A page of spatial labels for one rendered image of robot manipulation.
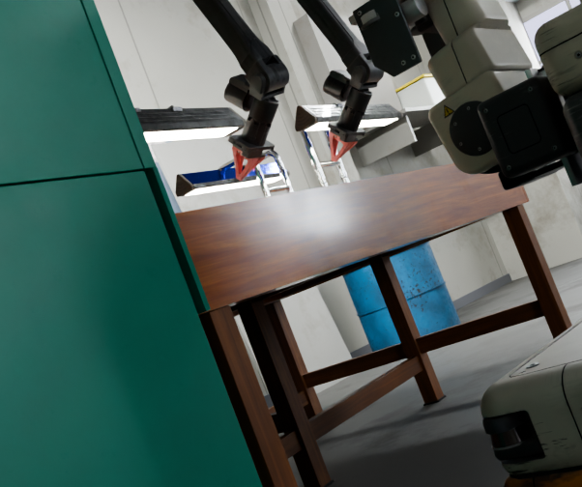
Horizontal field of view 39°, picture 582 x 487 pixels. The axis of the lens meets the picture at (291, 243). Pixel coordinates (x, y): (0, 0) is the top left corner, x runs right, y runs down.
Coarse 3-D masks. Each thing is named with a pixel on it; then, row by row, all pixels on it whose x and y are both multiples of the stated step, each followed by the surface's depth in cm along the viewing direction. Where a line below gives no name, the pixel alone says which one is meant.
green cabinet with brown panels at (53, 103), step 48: (0, 0) 126; (48, 0) 134; (0, 48) 123; (48, 48) 130; (96, 48) 139; (0, 96) 120; (48, 96) 127; (96, 96) 135; (0, 144) 117; (48, 144) 124; (96, 144) 131; (144, 144) 140
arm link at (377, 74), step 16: (304, 0) 212; (320, 0) 210; (320, 16) 210; (336, 16) 209; (336, 32) 208; (352, 32) 209; (336, 48) 209; (352, 48) 205; (352, 64) 206; (368, 64) 203; (368, 80) 204
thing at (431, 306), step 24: (408, 264) 531; (432, 264) 542; (360, 288) 542; (408, 288) 529; (432, 288) 533; (360, 312) 551; (384, 312) 533; (432, 312) 529; (456, 312) 551; (384, 336) 536
